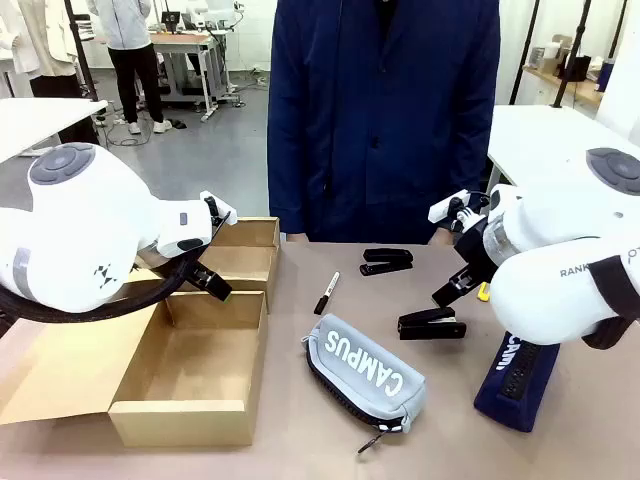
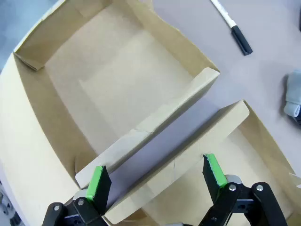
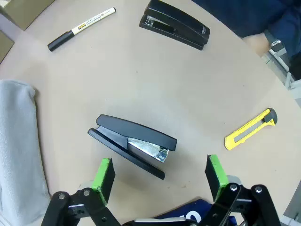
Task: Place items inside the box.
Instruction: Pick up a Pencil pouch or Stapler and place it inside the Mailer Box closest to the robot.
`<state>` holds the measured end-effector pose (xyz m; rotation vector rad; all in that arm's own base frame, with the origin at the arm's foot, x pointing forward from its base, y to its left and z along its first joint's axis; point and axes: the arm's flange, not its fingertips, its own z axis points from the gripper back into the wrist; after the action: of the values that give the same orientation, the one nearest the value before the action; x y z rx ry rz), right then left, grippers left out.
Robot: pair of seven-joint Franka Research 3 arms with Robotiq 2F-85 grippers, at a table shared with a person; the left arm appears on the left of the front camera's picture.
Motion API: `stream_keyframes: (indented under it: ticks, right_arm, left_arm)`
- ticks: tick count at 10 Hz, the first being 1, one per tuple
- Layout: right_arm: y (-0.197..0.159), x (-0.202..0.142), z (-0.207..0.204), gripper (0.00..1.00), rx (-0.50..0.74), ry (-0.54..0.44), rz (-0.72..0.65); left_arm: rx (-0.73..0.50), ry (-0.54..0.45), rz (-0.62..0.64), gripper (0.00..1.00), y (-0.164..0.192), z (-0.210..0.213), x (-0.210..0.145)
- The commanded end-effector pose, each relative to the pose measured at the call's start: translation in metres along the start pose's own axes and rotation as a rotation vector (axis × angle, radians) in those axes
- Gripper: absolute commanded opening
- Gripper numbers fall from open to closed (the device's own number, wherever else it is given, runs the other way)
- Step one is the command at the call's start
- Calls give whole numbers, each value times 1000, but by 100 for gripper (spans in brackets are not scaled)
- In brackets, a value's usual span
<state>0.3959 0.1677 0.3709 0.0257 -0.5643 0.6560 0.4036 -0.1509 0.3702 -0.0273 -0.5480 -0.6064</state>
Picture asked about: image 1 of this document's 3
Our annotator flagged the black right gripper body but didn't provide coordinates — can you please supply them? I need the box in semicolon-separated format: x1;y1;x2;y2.
452;219;501;281

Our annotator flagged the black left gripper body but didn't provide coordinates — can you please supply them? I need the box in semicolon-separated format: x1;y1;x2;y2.
182;257;207;284

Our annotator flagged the black stapler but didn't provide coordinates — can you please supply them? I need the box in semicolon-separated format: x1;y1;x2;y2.
397;306;468;341
358;248;415;276

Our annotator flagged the navy Campus pencil case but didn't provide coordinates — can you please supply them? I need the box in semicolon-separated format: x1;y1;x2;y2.
473;329;561;434

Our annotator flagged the black white marker pen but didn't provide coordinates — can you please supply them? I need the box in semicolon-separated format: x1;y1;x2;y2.
313;271;341;316

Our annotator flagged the grey Campus pencil case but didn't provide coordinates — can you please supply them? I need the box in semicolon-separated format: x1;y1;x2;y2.
300;313;428;455

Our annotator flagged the small open cardboard box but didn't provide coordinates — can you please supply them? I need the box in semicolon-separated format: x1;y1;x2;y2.
133;216;281;315

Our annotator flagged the large open cardboard box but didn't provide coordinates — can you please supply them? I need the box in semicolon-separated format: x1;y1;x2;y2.
0;289;269;448

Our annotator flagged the black box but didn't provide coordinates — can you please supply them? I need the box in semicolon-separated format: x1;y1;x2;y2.
565;55;592;84

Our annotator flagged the person in navy coat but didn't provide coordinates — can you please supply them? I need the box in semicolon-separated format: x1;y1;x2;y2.
267;0;501;246

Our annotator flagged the wooden shelf board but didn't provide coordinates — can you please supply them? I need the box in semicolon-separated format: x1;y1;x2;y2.
522;64;604;106

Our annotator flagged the thin black stand pole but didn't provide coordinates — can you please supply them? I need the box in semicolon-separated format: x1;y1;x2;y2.
509;0;542;106

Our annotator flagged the grey metal workbench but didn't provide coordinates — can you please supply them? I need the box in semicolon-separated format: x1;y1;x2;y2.
149;32;239;124

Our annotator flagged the brown cardboard carton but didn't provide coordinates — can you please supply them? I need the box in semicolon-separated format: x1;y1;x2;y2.
541;33;575;76

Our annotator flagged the white side table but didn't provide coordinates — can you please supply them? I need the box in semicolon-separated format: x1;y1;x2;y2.
0;97;109;164

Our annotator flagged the dark blue bottle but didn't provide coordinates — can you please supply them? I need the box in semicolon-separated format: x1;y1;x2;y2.
596;57;616;94

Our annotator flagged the thick black stand pole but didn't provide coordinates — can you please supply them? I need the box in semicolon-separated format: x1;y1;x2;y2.
549;0;594;109

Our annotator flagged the bystander in black trousers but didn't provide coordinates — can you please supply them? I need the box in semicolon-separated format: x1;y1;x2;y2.
87;0;174;135

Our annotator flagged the black tripod pole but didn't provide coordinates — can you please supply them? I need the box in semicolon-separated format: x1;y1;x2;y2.
62;0;109;126

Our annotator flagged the bystander in white coat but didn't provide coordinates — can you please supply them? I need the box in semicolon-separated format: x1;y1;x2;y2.
0;0;101;146

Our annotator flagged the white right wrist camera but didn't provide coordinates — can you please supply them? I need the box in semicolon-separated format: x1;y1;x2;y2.
428;189;489;224

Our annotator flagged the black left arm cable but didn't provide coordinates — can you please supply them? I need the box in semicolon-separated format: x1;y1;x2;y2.
0;212;236;324

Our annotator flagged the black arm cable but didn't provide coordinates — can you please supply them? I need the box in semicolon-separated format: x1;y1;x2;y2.
0;212;236;324
582;315;632;351

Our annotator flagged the black floor cable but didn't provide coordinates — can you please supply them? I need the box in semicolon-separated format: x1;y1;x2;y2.
93;113;152;149

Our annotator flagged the black right arm strap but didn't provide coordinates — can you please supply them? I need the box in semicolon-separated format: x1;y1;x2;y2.
589;254;640;321

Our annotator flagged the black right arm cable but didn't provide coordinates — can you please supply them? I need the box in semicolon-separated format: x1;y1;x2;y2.
582;315;632;351

